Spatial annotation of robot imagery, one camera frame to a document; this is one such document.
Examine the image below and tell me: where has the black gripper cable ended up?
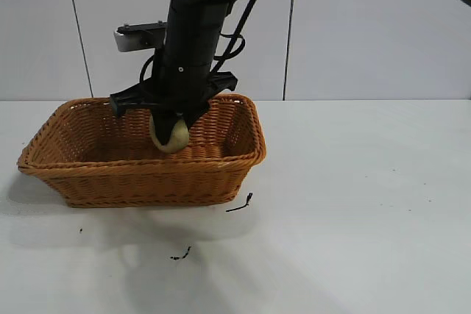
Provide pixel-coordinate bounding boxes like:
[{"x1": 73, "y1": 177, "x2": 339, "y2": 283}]
[{"x1": 138, "y1": 0, "x2": 263, "y2": 91}]

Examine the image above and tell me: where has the brown wicker basket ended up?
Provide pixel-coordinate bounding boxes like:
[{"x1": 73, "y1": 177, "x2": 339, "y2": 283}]
[{"x1": 17, "y1": 93, "x2": 267, "y2": 209}]

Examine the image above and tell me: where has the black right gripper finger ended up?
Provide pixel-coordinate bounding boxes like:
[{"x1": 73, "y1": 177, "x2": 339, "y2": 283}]
[
  {"x1": 179, "y1": 104, "x2": 211, "y2": 132},
  {"x1": 149, "y1": 107, "x2": 182, "y2": 146}
]

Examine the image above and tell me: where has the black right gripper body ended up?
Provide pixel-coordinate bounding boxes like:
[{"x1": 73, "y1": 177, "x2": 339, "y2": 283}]
[{"x1": 109, "y1": 51, "x2": 239, "y2": 116}]

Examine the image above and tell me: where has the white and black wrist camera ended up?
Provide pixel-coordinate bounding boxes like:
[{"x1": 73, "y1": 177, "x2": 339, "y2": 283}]
[{"x1": 113, "y1": 21, "x2": 169, "y2": 52}]

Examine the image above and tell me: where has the pale yellow round fruit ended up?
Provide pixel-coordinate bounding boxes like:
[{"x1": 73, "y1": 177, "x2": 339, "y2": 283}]
[{"x1": 149, "y1": 113, "x2": 191, "y2": 154}]

